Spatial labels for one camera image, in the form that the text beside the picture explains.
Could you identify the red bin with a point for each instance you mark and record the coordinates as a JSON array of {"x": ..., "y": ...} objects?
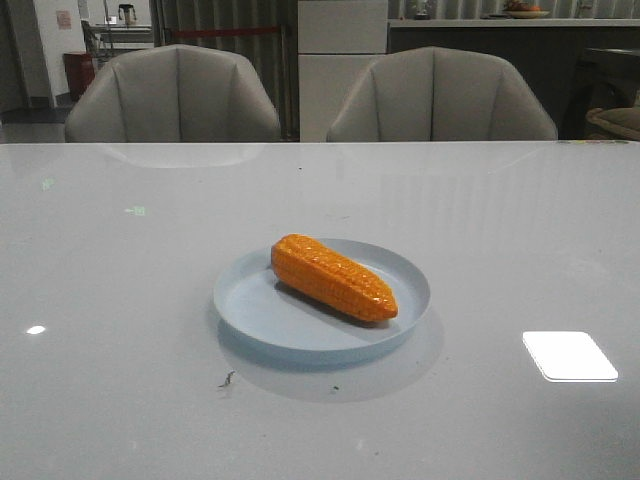
[{"x": 80, "y": 72}]

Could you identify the background metal table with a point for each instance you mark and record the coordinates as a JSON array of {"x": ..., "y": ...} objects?
[{"x": 104, "y": 41}]

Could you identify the fruit bowl on counter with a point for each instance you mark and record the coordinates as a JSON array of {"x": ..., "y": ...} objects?
[{"x": 523, "y": 10}]

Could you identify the dark jug on table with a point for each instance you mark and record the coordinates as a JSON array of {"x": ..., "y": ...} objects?
[{"x": 127, "y": 13}]

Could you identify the right grey upholstered chair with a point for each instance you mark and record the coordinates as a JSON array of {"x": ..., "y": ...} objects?
[{"x": 439, "y": 94}]

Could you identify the red barrier belt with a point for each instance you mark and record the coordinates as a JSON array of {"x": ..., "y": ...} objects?
[{"x": 215, "y": 33}]

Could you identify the dark counter with white top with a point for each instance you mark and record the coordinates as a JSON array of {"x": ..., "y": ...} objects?
[{"x": 572, "y": 65}]

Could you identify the white cabinet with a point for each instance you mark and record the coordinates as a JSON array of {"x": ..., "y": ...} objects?
[{"x": 336, "y": 40}]

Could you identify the orange corn cob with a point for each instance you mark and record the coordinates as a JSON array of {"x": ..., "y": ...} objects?
[{"x": 321, "y": 273}]

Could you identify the left grey upholstered chair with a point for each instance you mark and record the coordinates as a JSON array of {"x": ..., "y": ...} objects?
[{"x": 176, "y": 93}]

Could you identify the beige cushion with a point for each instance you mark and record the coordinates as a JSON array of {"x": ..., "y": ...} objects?
[{"x": 621, "y": 122}]

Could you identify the grey upholstered chair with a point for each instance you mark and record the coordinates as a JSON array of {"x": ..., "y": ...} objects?
[
  {"x": 439, "y": 94},
  {"x": 176, "y": 93}
]

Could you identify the pink wall notice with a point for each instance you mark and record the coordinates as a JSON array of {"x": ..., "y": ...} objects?
[{"x": 63, "y": 19}]

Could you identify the light blue round plate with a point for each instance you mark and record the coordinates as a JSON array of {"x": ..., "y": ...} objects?
[{"x": 281, "y": 322}]

